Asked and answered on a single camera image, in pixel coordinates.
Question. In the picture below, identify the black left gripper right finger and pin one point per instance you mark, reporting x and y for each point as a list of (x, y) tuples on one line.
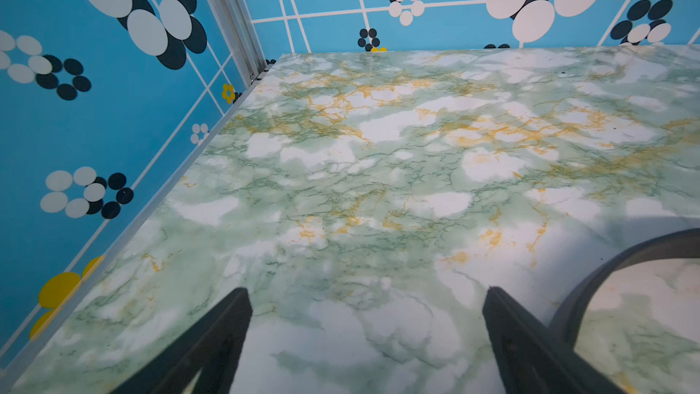
[(530, 358)]

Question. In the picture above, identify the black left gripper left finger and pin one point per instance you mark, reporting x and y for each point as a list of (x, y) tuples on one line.
[(206, 356)]

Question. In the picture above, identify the black belt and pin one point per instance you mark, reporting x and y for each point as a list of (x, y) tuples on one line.
[(568, 319)]

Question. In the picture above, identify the aluminium corner post left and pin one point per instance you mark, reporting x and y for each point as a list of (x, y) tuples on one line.
[(234, 21)]

